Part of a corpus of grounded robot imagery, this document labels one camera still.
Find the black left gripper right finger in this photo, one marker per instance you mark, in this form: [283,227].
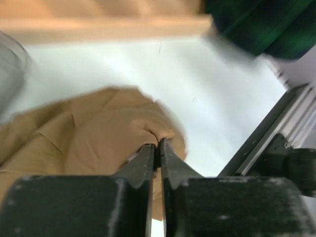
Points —
[196,206]

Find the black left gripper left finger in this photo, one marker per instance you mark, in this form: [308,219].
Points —
[118,205]

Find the tan garment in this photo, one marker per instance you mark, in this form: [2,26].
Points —
[93,134]

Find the green plaid garment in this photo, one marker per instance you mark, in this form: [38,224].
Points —
[284,29]

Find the clear plastic tray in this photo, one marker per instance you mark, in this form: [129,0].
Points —
[14,66]

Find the wooden clothes rack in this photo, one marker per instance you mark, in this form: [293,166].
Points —
[48,21]

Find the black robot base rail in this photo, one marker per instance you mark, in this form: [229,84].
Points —
[283,144]

